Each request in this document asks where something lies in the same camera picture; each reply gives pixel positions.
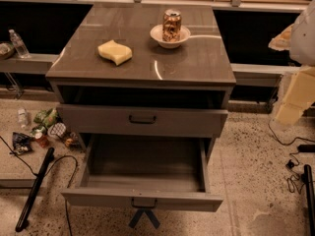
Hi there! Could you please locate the yellow sponge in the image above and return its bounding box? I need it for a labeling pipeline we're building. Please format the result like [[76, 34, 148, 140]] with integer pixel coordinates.
[[97, 40, 132, 66]]

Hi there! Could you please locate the black floor cable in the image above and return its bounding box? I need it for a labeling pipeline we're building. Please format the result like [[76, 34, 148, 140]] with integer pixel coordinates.
[[267, 119, 315, 195], [0, 135, 80, 236]]

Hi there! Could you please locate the bowl on left shelf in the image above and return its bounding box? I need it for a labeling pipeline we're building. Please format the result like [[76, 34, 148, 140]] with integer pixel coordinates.
[[0, 42, 15, 60]]

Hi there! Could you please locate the white ceramic bowl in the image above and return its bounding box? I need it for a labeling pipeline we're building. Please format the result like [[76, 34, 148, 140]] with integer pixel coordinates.
[[150, 25, 191, 49]]

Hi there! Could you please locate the black bar on floor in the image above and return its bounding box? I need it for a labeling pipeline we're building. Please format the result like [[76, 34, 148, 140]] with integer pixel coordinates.
[[15, 147, 54, 232]]

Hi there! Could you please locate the black bar right floor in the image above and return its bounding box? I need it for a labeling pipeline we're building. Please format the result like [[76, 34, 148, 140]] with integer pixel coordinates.
[[302, 164, 315, 236]]

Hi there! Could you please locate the dark chip bag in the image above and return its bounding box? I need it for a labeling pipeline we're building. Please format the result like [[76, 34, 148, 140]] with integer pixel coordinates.
[[12, 132, 32, 154]]

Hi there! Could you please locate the small bottle on floor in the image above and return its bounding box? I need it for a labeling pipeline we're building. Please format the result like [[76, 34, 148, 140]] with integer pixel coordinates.
[[18, 107, 29, 129]]

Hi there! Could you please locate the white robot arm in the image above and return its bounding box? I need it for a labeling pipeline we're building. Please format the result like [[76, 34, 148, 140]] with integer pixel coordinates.
[[268, 9, 315, 129]]

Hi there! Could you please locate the black floor cable left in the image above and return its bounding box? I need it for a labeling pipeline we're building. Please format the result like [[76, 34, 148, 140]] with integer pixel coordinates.
[[0, 135, 80, 236]]

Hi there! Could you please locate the grey drawer cabinet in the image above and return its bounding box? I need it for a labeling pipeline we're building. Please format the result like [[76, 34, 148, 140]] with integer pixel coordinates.
[[45, 2, 237, 162]]

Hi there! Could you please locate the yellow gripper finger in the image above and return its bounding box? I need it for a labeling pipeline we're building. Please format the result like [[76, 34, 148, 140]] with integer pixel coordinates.
[[268, 26, 292, 51], [275, 66, 315, 126]]

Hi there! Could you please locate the grey open bottom drawer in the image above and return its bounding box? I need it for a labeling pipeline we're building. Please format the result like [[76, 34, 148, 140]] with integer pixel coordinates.
[[62, 135, 222, 211]]

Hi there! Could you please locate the crushed gold drink can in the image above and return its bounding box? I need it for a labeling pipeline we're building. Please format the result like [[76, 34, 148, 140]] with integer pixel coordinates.
[[162, 9, 181, 42]]

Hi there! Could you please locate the clear plastic water bottle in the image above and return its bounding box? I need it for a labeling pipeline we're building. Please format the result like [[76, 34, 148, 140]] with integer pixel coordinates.
[[9, 29, 31, 58]]

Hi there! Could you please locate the black floor cable right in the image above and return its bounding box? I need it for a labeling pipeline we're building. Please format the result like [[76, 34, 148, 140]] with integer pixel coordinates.
[[267, 119, 315, 195]]

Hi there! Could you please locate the green snack bag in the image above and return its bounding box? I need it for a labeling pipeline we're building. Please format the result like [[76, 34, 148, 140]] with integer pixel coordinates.
[[33, 108, 59, 128]]

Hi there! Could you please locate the white patterned cup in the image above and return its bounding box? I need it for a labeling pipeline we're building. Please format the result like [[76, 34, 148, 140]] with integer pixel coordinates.
[[47, 123, 66, 139]]

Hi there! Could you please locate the red can on floor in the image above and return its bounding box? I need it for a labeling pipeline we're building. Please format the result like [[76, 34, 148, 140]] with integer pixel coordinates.
[[34, 132, 49, 148]]

